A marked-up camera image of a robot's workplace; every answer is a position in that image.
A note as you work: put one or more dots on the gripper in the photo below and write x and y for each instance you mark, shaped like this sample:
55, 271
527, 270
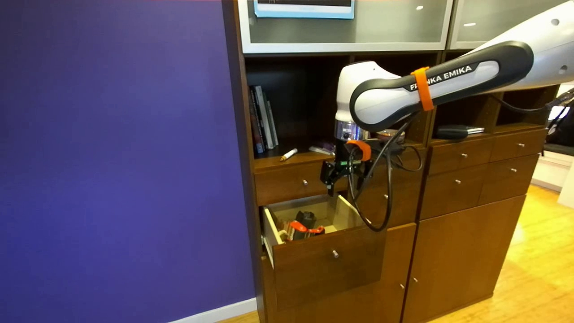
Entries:
344, 154

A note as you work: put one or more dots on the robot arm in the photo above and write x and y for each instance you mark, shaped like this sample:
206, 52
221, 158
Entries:
448, 83

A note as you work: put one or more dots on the closed wooden drawer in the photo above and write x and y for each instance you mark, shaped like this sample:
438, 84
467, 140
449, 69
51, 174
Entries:
520, 146
455, 188
410, 166
511, 177
403, 202
462, 159
282, 184

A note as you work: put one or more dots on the open wooden drawer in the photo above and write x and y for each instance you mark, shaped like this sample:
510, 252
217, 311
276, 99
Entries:
323, 269

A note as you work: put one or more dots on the small purple packet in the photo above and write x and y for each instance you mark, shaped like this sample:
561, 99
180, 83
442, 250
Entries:
323, 148

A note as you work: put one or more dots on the black tool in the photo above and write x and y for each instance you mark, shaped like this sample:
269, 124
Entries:
306, 219

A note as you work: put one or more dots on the white marker with orange cap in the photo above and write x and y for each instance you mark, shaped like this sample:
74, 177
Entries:
289, 154

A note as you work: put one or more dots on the row of books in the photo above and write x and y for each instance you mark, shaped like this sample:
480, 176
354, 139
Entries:
263, 119

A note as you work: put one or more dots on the black case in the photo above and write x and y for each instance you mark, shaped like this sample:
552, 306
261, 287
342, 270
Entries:
455, 131

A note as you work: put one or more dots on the frosted glass cabinet door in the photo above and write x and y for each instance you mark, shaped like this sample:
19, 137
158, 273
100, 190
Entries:
394, 31
484, 22

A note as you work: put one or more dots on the blue framed poster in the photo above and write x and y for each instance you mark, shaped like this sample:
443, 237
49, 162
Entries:
305, 9

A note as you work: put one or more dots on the black office chair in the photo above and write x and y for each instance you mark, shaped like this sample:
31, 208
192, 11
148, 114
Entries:
560, 130

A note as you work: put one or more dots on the brown wooden wall cabinet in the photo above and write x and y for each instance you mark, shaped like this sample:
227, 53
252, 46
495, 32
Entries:
448, 251

